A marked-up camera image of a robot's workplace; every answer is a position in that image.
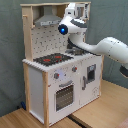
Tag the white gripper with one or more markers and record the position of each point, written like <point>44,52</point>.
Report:
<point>71,10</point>

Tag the toy microwave with door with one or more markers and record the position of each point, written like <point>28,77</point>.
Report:
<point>83,11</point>

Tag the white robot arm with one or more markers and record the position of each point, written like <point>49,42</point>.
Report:
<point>73,24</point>

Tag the wooden toy kitchen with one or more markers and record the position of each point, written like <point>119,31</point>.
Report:
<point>40,84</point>

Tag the grey range hood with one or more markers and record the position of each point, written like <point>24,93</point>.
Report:
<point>49,17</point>

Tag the grey toy sink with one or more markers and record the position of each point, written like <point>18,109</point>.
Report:
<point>75,51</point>

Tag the black stovetop red burners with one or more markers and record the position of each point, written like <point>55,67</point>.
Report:
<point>52,59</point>

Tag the right red oven knob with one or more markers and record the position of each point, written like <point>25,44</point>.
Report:
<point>74,69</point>

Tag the red oven knob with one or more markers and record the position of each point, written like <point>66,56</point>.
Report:
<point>74,69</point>
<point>56,75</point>

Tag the left red oven knob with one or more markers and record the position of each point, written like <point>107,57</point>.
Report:
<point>56,75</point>

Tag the toy oven door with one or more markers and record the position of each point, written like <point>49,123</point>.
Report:
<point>65,96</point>

